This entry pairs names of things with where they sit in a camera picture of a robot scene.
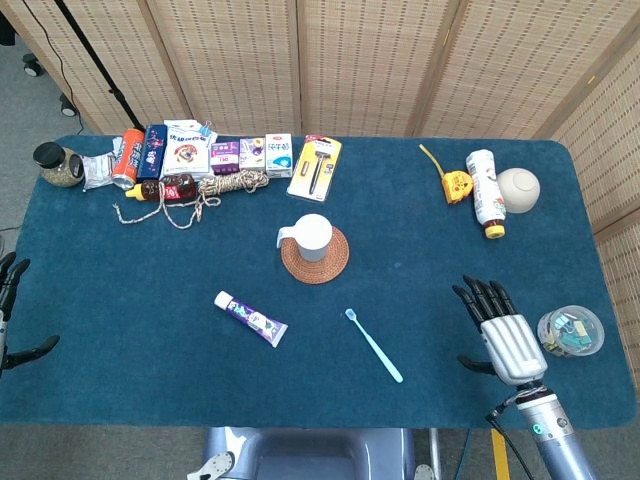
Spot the white bottle yellow cap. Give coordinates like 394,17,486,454
465,149,508,240

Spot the white cartoon snack bag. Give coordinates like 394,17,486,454
159,118,219,182

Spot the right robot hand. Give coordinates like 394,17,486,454
452,274,549,387

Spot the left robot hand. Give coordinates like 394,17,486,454
0,252,62,374

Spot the yellow tape measure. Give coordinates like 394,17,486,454
418,143,474,205

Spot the brown bottle yellow cap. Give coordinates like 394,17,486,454
124,173,198,204

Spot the beige braided rope bundle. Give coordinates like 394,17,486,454
112,168,271,231

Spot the dark teal table mat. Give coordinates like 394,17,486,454
0,134,626,431

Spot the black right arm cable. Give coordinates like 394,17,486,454
487,399,536,480

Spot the silver foil packet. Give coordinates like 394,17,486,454
79,137,124,191

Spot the white blue milk carton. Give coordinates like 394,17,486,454
264,132,294,179

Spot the clear tub of binder clips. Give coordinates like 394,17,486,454
536,304,606,357

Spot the razor in yellow package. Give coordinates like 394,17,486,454
286,133,344,204

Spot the purple toothpaste tube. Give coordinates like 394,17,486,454
213,290,290,349

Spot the white mug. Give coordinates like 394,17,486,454
276,213,334,263

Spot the metal table leg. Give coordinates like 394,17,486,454
428,428,444,480

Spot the thin black hanging cable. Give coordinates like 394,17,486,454
32,0,85,134

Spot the orange drink can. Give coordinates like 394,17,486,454
111,128,146,191

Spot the bamboo folding screen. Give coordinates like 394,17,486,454
0,0,640,371

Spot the purple box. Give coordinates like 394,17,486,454
209,140,242,176

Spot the round woven rattan coaster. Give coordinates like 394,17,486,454
280,225,351,286

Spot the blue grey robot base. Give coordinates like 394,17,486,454
187,427,436,480

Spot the dark blue box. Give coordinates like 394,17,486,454
135,124,168,183

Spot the light blue toothbrush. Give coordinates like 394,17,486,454
344,308,404,385

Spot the white purple drink carton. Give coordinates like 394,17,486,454
238,137,267,171

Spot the glass jar black lid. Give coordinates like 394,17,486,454
32,142,85,189

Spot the beige bowl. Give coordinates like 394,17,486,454
496,167,541,215

